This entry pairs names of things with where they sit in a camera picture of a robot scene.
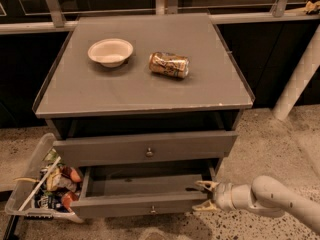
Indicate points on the clear plastic bin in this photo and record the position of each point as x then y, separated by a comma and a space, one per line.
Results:
36, 163

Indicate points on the white diagonal pipe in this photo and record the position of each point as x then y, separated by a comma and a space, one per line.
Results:
301, 76

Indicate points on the grey top drawer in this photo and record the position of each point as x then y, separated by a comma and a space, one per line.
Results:
144, 148

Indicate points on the yellow object on railing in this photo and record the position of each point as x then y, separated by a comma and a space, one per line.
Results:
309, 8

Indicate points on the beige crumpled wrapper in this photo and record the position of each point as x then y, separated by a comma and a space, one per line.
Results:
59, 180

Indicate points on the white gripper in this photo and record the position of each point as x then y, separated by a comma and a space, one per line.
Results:
222, 196

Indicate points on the grey drawer cabinet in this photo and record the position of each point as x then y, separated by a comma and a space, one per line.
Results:
81, 98

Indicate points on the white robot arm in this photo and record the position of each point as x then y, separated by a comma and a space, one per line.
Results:
266, 197

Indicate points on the metal railing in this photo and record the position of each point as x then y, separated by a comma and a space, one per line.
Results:
232, 18

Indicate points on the white paper bowl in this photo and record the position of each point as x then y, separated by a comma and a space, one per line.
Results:
110, 53

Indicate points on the blue snack package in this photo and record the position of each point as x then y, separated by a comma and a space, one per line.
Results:
48, 200

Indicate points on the white stick in bin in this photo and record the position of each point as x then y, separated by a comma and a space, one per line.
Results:
37, 187

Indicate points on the grey drawer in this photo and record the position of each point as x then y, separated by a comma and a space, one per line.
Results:
142, 189
144, 148

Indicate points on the red snack bag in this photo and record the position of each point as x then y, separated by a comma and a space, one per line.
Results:
68, 198

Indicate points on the crushed golden soda can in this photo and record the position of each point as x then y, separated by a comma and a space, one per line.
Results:
169, 64

